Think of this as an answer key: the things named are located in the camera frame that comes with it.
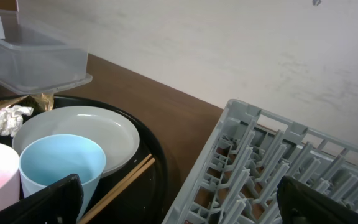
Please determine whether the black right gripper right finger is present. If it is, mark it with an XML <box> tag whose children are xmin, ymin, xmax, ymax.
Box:
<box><xmin>277</xmin><ymin>176</ymin><xmax>358</xmax><ymax>224</ymax></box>

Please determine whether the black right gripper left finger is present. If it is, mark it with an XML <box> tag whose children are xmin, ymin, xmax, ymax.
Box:
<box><xmin>0</xmin><ymin>174</ymin><xmax>84</xmax><ymax>224</ymax></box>

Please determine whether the wooden chopstick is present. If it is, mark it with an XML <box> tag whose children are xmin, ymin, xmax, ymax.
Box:
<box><xmin>76</xmin><ymin>153</ymin><xmax>153</xmax><ymax>224</ymax></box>
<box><xmin>78</xmin><ymin>157</ymin><xmax>156</xmax><ymax>224</ymax></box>

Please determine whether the light blue cup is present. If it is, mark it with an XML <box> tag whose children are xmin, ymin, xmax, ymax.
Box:
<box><xmin>19</xmin><ymin>134</ymin><xmax>106</xmax><ymax>219</ymax></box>

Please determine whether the grey plate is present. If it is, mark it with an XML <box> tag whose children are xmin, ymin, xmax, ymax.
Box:
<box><xmin>12</xmin><ymin>106</ymin><xmax>140</xmax><ymax>177</ymax></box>

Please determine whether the white tissue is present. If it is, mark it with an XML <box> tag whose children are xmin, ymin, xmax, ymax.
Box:
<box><xmin>0</xmin><ymin>105</ymin><xmax>34</xmax><ymax>137</ymax></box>

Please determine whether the gold foil wrapper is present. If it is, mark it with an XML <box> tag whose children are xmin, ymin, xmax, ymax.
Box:
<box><xmin>0</xmin><ymin>93</ymin><xmax>54</xmax><ymax>112</ymax></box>

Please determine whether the grey dishwasher rack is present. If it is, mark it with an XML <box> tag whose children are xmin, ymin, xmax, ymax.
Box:
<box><xmin>164</xmin><ymin>99</ymin><xmax>358</xmax><ymax>223</ymax></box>

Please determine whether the round black tray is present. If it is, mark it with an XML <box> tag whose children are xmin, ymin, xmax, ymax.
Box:
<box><xmin>54</xmin><ymin>95</ymin><xmax>168</xmax><ymax>224</ymax></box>

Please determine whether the clear plastic bin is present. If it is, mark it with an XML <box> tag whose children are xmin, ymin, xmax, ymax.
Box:
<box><xmin>0</xmin><ymin>10</ymin><xmax>93</xmax><ymax>95</ymax></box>

